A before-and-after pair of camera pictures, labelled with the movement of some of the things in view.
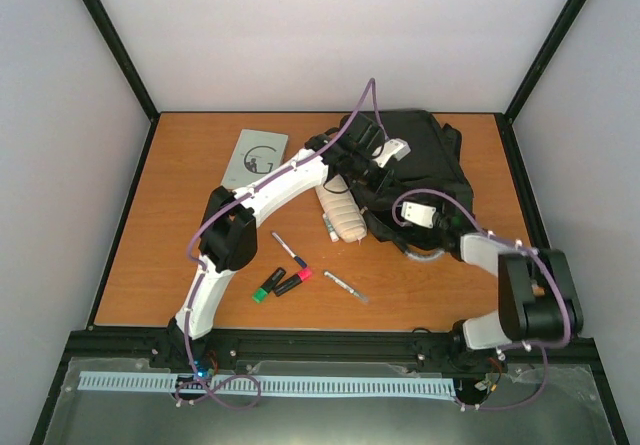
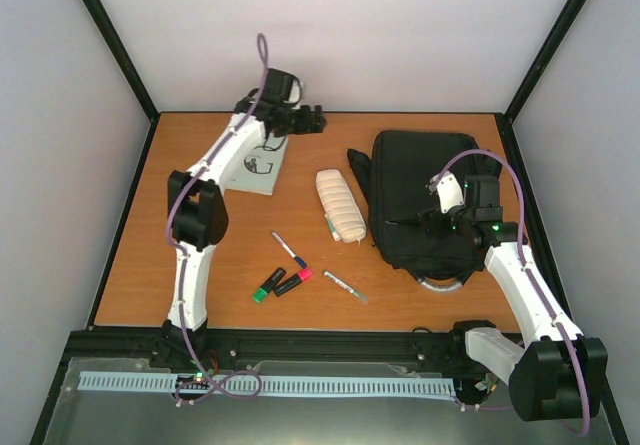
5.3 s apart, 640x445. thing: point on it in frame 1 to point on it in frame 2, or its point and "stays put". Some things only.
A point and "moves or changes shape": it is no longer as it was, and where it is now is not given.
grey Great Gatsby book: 257,154 stays put
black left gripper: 378,187 to 305,125
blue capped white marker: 295,257 stays put
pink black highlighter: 292,282 stays put
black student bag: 430,202 moves or changes shape
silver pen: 346,286 stays put
